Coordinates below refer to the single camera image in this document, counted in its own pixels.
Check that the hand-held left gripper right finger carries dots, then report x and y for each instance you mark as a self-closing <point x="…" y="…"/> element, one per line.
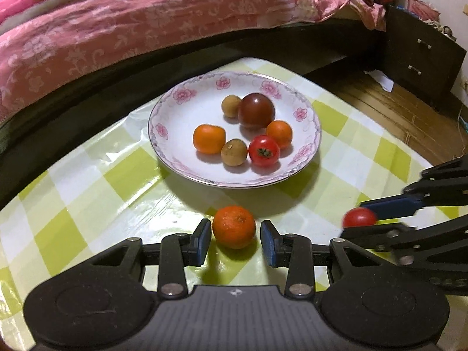
<point x="266" y="241"/>

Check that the dark wooden nightstand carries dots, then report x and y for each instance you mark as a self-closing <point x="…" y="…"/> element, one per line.
<point x="420" y="58"/>

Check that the pink checked item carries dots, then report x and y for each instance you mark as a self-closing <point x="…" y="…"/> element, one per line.
<point x="422" y="7"/>

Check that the light orange mandarin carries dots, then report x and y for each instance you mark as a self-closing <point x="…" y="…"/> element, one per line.
<point x="208" y="139"/>

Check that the green white checked tablecloth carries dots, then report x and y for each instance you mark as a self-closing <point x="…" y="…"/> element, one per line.
<point x="91" y="197"/>

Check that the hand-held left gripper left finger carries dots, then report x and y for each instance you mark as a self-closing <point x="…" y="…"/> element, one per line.
<point x="202" y="241"/>

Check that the black bed frame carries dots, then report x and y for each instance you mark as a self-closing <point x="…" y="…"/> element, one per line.
<point x="73" y="117"/>

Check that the large dark red tomato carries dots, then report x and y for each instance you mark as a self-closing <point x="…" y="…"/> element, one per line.
<point x="256" y="110"/>

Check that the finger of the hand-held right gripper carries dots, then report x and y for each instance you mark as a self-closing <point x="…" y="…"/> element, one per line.
<point x="391" y="204"/>
<point x="420" y="241"/>

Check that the brown longan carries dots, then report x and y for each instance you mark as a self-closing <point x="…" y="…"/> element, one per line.
<point x="234" y="152"/>
<point x="230" y="106"/>

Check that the deep orange mandarin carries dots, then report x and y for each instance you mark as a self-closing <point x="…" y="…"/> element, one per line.
<point x="233" y="226"/>

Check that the pink floral blanket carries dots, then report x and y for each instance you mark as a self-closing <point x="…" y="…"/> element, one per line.
<point x="109" y="25"/>

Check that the white paper scrap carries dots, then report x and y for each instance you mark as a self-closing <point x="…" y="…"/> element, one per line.
<point x="380" y="80"/>

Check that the red cherry tomato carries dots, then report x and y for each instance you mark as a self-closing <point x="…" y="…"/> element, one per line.
<point x="358" y="218"/>
<point x="263" y="150"/>

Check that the white floral rimmed plate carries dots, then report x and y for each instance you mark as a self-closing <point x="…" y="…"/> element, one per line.
<point x="182" y="117"/>

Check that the small orange mandarin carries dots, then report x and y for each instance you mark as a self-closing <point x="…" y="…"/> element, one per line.
<point x="280" y="134"/>

